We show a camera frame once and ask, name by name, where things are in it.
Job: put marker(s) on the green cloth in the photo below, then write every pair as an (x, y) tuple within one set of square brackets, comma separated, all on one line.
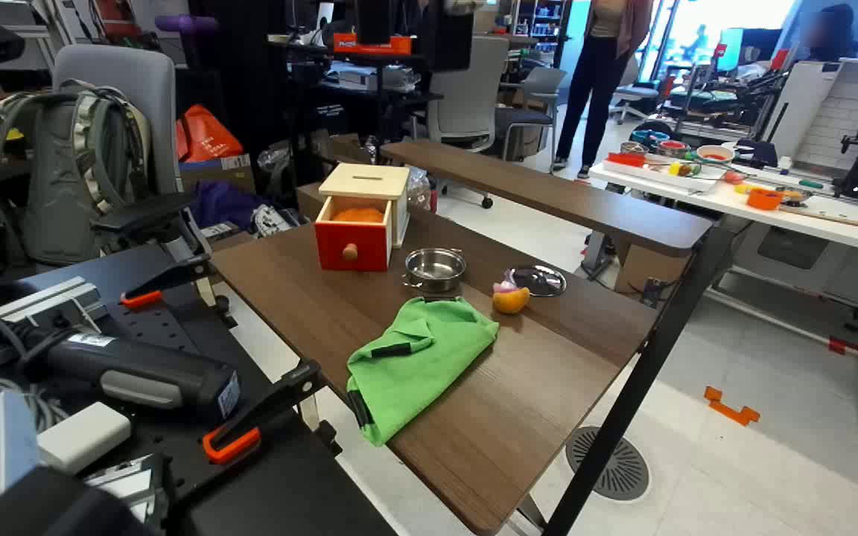
[(416, 362)]

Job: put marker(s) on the metal bowl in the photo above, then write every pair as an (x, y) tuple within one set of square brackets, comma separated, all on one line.
[(433, 271)]

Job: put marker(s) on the red wooden drawer box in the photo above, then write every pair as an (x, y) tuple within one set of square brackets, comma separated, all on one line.
[(364, 216)]

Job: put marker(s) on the orange toy fruit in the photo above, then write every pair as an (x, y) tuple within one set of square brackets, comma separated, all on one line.
[(512, 298)]

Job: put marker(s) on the white office chair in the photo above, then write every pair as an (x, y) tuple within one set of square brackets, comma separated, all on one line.
[(464, 107)]

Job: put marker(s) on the orange bag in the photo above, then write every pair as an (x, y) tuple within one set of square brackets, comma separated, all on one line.
[(203, 138)]

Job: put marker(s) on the grey office chair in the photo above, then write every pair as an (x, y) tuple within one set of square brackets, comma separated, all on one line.
[(129, 107)]

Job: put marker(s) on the round floor drain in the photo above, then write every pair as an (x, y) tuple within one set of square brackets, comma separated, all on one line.
[(625, 473)]

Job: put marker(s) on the standing person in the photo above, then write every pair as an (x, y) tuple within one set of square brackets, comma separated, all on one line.
[(611, 34)]

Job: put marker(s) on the black handheld device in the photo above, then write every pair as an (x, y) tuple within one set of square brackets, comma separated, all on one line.
[(129, 369)]

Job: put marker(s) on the orange bowl on table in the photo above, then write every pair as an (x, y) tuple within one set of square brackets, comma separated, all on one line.
[(763, 201)]

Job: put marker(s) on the grey backpack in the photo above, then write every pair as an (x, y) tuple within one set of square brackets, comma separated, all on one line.
[(56, 225)]

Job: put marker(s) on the white power adapter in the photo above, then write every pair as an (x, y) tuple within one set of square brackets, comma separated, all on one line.
[(85, 439)]

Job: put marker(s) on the white table with items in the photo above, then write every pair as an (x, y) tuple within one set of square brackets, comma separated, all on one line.
[(795, 266)]

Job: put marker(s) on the orange-handled clamp front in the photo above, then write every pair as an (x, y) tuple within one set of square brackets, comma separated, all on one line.
[(270, 411)]

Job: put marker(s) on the orange-handled clamp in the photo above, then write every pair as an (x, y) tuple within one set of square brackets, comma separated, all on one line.
[(270, 411), (153, 290)]

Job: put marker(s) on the orange-handled clamp rear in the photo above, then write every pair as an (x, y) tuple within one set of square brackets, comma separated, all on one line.
[(153, 290)]

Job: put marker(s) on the orange floor bracket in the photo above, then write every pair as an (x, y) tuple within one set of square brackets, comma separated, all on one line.
[(742, 415)]

